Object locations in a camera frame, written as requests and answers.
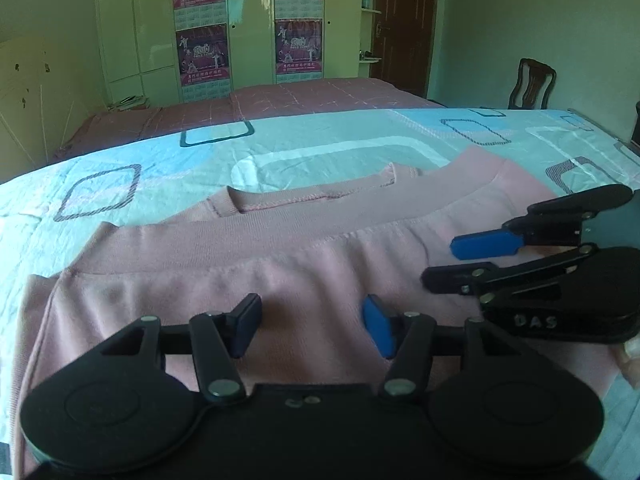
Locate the lower left wardrobe poster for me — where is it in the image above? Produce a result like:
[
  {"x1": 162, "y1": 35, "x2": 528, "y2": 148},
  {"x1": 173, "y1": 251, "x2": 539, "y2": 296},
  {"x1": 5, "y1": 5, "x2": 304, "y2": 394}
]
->
[{"x1": 176, "y1": 24, "x2": 230, "y2": 87}]

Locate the pink long-sleeve sweatshirt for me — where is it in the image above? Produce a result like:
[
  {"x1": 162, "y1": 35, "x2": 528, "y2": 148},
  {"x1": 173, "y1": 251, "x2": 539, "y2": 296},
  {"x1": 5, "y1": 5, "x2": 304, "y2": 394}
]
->
[{"x1": 13, "y1": 148, "x2": 622, "y2": 478}]

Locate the cream wooden headboard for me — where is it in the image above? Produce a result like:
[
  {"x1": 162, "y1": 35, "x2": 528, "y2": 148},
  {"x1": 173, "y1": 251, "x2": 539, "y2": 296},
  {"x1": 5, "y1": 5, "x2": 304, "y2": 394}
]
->
[{"x1": 0, "y1": 37, "x2": 105, "y2": 182}]

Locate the pink checked bed cover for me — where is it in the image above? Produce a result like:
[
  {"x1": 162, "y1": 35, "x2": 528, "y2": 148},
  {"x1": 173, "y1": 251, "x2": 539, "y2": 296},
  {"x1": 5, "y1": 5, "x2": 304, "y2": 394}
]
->
[{"x1": 51, "y1": 78, "x2": 440, "y2": 164}]

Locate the light blue patterned bedsheet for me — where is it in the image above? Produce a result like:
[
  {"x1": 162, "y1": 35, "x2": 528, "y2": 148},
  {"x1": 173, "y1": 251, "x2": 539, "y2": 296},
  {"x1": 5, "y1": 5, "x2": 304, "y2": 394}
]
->
[{"x1": 1, "y1": 108, "x2": 639, "y2": 479}]

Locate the person's right hand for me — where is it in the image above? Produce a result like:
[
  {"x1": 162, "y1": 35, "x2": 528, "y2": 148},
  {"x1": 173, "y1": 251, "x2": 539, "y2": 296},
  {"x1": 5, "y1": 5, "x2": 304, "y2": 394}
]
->
[{"x1": 617, "y1": 335, "x2": 640, "y2": 387}]

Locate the dark wooden chair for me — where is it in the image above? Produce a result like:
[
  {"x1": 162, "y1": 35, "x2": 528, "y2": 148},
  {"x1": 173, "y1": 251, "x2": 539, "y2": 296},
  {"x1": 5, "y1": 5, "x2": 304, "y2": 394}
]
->
[{"x1": 508, "y1": 58, "x2": 558, "y2": 110}]

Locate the cream corner shelf unit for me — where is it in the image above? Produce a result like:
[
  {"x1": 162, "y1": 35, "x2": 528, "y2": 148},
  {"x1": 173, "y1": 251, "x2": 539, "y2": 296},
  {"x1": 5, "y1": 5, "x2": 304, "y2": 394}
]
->
[{"x1": 358, "y1": 0, "x2": 380, "y2": 78}]

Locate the dark brown wooden door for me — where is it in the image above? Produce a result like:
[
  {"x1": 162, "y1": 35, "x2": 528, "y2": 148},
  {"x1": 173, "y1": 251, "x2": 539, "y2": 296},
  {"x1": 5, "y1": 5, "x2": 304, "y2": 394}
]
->
[{"x1": 371, "y1": 0, "x2": 437, "y2": 98}]

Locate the lower right wardrobe poster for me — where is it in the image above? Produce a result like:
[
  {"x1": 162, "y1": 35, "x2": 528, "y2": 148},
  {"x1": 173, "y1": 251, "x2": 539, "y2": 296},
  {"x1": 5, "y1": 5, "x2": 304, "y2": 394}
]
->
[{"x1": 274, "y1": 18, "x2": 323, "y2": 76}]

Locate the stack of papers by wardrobe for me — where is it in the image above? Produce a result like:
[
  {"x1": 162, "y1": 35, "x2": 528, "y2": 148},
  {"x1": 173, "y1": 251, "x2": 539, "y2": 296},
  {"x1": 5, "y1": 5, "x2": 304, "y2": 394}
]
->
[{"x1": 107, "y1": 96, "x2": 149, "y2": 112}]

